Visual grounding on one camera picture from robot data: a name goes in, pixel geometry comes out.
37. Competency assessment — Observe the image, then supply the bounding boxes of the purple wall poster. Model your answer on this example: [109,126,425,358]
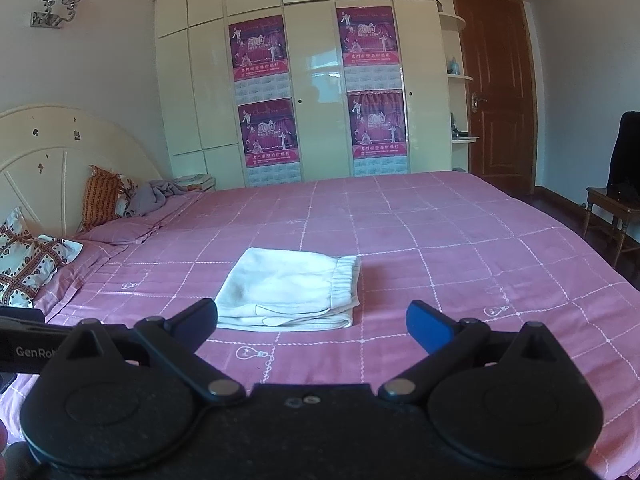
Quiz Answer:
[336,6,402,92]
[228,16,292,99]
[237,97,303,186]
[346,90,412,176]

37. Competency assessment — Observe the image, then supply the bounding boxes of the orange patterned pillow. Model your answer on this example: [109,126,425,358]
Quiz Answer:
[80,165,133,233]

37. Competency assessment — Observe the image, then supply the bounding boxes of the white red patterned pillow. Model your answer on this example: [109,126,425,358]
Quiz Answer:
[0,207,85,309]

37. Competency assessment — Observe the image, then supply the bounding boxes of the white pants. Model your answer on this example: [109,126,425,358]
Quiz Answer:
[215,247,361,332]

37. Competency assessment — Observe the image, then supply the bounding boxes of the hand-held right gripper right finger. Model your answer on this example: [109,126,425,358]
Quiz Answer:
[377,300,575,404]

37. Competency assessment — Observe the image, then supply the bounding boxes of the dark jacket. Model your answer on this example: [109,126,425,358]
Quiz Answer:
[606,110,640,198]

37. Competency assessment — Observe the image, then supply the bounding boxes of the cream glossy wardrobe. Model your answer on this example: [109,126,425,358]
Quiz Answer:
[152,0,556,192]

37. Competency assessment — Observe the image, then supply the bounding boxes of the dark shelf item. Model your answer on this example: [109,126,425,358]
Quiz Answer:
[451,112,476,141]

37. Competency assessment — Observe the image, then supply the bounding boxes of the cream bed headboard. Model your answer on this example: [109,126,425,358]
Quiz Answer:
[0,105,166,238]

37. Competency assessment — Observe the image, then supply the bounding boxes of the brown wooden door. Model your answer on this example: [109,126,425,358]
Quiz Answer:
[450,0,538,196]

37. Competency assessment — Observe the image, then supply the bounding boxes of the wooden chair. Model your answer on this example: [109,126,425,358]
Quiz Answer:
[582,186,640,268]

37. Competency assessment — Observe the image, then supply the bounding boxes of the pink pillow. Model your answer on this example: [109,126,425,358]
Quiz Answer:
[75,192,201,247]

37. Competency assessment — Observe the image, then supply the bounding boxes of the lavender crumpled cloth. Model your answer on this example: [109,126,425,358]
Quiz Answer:
[124,178,188,218]

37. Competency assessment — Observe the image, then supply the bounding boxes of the stack of books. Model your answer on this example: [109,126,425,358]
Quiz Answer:
[172,174,217,193]

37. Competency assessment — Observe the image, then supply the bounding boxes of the cream corner shelf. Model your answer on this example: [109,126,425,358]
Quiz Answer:
[435,0,481,173]

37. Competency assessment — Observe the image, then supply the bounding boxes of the pink checked bed sheet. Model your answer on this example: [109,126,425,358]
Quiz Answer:
[0,171,640,480]

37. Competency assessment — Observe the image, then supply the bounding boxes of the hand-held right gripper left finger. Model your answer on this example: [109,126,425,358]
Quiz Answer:
[54,298,247,406]

